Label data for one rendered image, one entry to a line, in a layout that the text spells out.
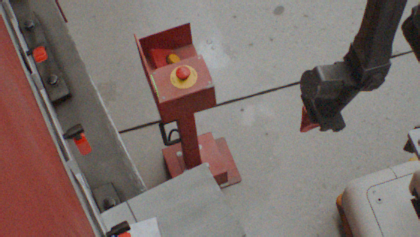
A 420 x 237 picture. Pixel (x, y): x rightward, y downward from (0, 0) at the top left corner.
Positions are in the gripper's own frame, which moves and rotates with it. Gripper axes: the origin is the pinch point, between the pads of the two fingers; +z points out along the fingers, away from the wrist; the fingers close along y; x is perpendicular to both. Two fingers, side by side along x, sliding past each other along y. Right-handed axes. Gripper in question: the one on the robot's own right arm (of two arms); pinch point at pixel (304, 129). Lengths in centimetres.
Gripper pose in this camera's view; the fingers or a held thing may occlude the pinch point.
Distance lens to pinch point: 134.0
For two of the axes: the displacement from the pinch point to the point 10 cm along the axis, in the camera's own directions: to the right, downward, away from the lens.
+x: 8.8, -0.3, 4.7
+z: -3.8, 5.3, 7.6
